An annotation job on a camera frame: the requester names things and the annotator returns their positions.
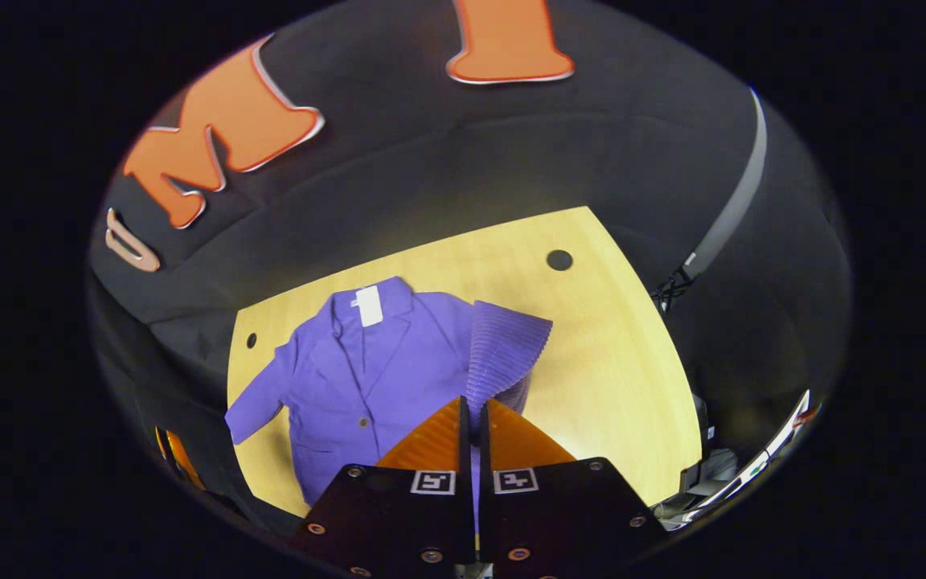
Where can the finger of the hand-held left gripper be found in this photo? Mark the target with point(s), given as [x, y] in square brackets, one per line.
[178, 454]

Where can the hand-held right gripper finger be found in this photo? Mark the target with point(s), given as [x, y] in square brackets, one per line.
[484, 450]
[464, 450]

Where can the purple jacket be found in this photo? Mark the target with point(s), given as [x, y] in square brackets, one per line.
[383, 378]

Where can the black cloth clamp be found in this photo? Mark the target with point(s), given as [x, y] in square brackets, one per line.
[674, 288]

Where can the black backdrop cloth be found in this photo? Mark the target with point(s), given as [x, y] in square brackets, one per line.
[431, 177]

